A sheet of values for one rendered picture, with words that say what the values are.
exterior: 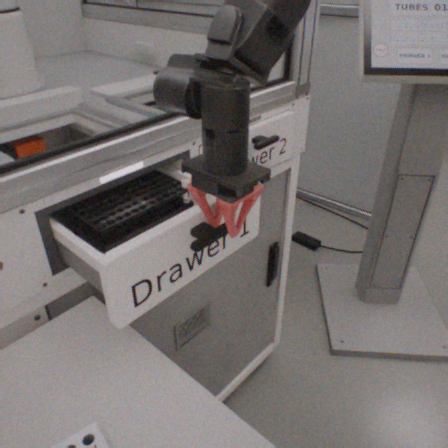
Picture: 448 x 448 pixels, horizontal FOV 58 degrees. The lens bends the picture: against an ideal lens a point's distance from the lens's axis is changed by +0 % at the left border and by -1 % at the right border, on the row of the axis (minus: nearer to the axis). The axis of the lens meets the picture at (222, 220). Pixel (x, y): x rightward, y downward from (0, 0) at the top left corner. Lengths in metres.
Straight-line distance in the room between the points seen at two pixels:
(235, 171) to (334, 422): 1.09
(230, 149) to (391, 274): 1.30
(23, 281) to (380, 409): 1.20
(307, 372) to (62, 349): 1.06
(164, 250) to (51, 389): 0.23
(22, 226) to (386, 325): 1.41
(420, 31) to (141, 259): 1.02
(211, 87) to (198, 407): 0.38
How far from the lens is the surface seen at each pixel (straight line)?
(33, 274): 0.65
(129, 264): 0.50
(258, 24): 0.47
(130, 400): 0.56
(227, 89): 0.46
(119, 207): 0.64
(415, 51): 1.27
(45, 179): 0.60
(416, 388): 1.62
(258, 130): 0.86
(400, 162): 1.45
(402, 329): 1.74
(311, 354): 1.60
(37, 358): 0.64
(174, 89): 0.51
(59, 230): 0.62
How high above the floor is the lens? 1.22
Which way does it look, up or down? 33 degrees down
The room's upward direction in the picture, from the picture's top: straight up
